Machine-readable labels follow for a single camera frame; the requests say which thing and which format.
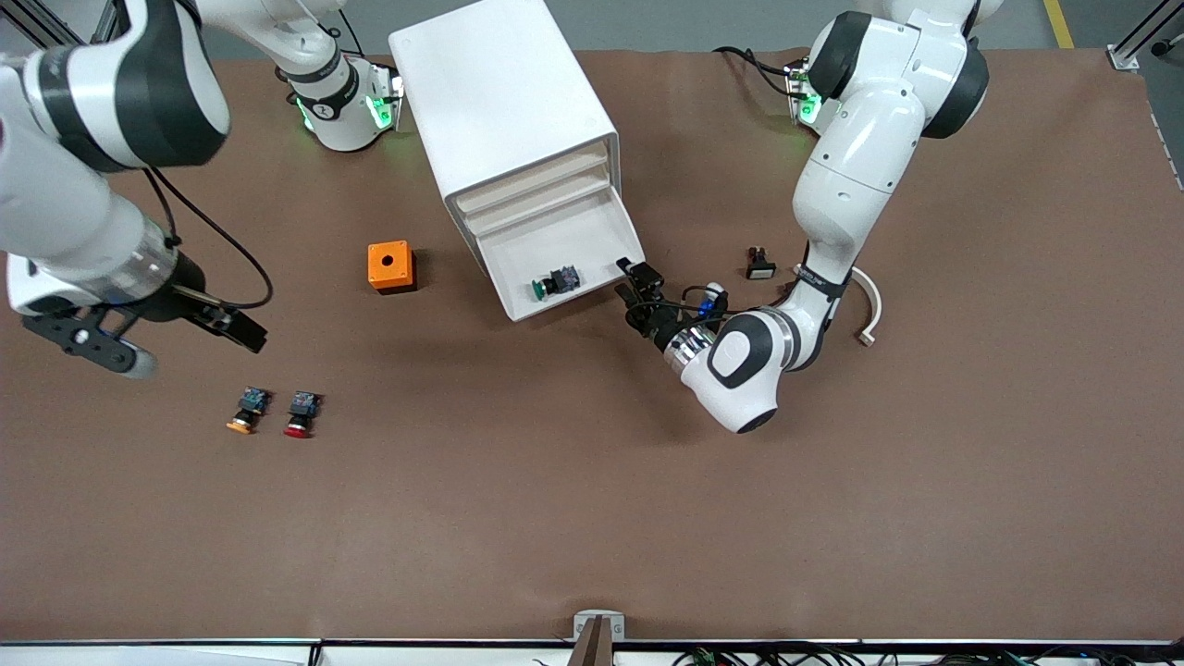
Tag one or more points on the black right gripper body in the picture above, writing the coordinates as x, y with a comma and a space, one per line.
179, 296

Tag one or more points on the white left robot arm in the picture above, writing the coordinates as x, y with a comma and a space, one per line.
860, 157

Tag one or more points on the white curved plastic clamp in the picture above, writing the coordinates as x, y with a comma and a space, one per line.
872, 301

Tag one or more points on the orange button box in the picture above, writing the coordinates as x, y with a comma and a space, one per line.
388, 264

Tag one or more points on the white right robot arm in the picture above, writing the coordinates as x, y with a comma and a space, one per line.
83, 203

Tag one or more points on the aluminium frame profile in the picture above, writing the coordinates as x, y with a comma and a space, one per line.
1124, 57

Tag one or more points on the black switch with white face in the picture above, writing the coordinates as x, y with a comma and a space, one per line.
760, 266

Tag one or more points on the grey bracket with brown post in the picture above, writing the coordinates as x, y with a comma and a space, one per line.
598, 634

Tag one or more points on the yellow push button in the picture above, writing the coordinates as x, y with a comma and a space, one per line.
250, 402

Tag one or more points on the red push button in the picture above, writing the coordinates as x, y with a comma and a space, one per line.
302, 405

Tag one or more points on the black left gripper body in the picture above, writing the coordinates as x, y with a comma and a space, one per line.
659, 323

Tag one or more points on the white table edge rail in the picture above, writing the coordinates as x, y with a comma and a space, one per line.
185, 655

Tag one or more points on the green push button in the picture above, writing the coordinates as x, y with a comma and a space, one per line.
560, 280

